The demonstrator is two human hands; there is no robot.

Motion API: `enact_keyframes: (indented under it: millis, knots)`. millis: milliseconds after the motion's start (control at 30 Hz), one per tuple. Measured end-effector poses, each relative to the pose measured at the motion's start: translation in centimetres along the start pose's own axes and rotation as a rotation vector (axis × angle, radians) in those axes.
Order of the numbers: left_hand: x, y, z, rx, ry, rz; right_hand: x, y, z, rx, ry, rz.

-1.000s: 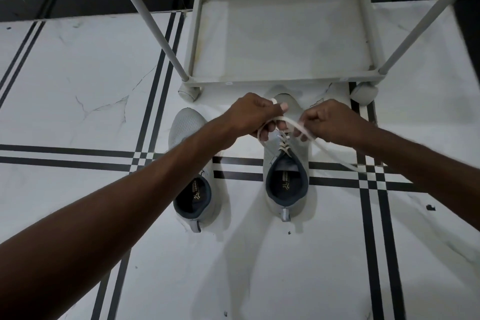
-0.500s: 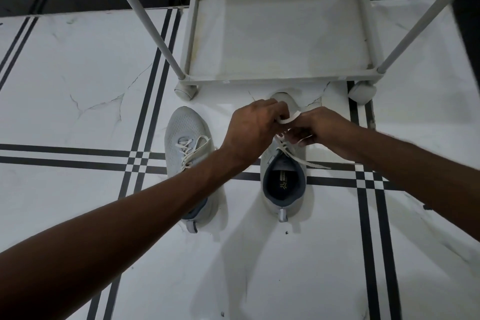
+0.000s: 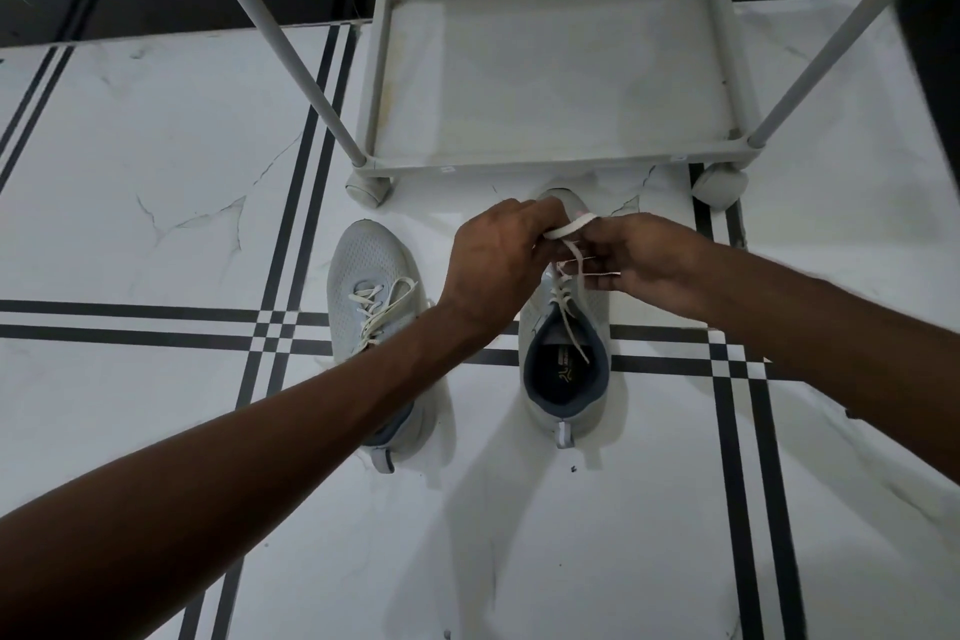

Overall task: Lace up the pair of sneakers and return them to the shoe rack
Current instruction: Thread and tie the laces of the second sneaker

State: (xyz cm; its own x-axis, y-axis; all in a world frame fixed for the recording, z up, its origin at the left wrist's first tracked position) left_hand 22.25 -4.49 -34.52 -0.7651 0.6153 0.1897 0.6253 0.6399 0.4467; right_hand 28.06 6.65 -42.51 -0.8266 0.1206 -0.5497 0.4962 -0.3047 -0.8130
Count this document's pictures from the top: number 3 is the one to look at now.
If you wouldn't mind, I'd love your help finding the person's left hand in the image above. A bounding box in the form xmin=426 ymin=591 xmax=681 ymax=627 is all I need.
xmin=437 ymin=197 xmax=585 ymax=342

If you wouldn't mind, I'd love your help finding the person's right hand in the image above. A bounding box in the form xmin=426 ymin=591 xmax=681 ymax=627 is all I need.
xmin=575 ymin=213 xmax=723 ymax=324

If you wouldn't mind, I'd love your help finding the grey sneaker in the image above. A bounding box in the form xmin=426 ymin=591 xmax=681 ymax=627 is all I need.
xmin=326 ymin=219 xmax=430 ymax=475
xmin=517 ymin=187 xmax=613 ymax=450

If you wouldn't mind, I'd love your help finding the white shoe rack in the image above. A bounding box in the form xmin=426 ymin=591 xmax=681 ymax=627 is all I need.
xmin=173 ymin=0 xmax=960 ymax=213

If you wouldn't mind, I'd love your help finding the person's left forearm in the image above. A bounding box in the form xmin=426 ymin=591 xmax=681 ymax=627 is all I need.
xmin=0 ymin=301 xmax=493 ymax=640

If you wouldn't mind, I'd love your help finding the person's right forearm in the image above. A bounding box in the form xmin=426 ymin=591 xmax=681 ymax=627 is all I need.
xmin=688 ymin=258 xmax=960 ymax=470

